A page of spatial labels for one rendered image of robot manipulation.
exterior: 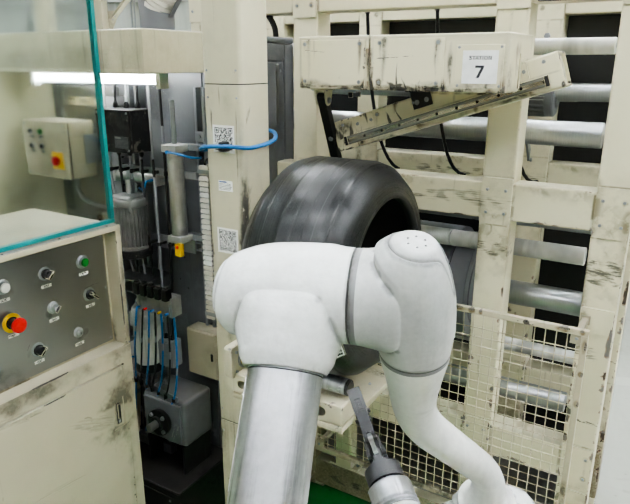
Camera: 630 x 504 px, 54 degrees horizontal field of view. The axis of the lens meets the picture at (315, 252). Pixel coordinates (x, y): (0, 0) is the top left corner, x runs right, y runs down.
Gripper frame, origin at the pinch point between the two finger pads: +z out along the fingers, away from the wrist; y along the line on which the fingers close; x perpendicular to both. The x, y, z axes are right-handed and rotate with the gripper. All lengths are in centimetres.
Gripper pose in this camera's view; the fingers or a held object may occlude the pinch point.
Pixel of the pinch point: (357, 402)
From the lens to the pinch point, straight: 140.2
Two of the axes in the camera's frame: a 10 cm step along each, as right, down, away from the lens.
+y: 2.6, 7.0, 6.6
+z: -2.4, -6.2, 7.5
